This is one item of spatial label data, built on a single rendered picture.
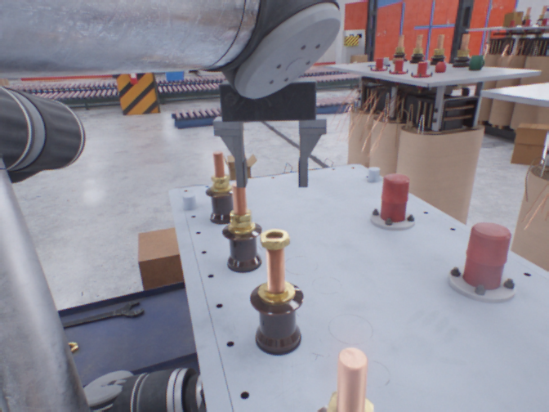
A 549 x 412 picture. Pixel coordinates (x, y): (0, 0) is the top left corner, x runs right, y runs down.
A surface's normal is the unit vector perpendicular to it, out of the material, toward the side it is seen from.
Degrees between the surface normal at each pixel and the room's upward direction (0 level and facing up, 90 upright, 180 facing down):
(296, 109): 90
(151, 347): 0
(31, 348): 70
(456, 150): 90
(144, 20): 117
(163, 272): 90
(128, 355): 0
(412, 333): 0
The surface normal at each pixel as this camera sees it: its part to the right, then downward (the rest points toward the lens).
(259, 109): -0.07, 0.40
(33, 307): 0.87, -0.16
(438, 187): 0.22, 0.39
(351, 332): -0.04, -0.91
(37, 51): 0.59, 0.80
